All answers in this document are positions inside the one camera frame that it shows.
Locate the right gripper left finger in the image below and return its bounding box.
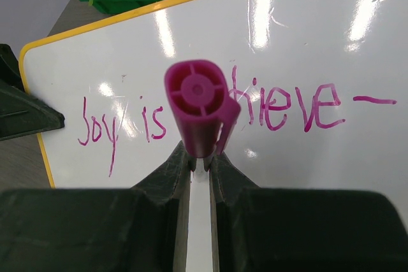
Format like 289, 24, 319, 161
1, 144, 191, 271

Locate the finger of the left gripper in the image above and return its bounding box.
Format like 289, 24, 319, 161
0, 43, 65, 141

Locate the orange framed whiteboard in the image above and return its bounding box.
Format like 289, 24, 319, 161
18, 0, 408, 272

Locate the pink whiteboard marker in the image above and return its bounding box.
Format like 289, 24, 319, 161
164, 60, 241, 171

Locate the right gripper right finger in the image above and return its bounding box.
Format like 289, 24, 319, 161
209, 154, 407, 271

